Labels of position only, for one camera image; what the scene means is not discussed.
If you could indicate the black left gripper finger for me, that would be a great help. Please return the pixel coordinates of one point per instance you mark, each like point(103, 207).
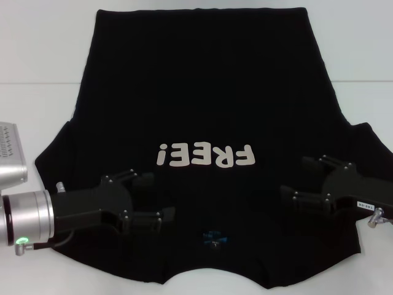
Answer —
point(147, 219)
point(139, 179)

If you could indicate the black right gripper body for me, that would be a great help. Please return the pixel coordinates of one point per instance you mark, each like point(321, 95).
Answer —
point(353, 192)

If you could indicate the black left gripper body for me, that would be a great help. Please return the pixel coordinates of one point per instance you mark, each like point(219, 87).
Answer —
point(86, 202)

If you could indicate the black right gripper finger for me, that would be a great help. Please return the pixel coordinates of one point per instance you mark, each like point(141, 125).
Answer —
point(316, 167)
point(307, 199)

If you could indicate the black shirt with FREE print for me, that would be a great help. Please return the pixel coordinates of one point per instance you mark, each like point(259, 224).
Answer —
point(199, 92)

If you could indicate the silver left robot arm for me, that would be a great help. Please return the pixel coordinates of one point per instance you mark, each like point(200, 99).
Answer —
point(27, 218)

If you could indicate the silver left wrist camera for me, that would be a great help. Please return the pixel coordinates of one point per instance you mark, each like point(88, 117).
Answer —
point(10, 159)

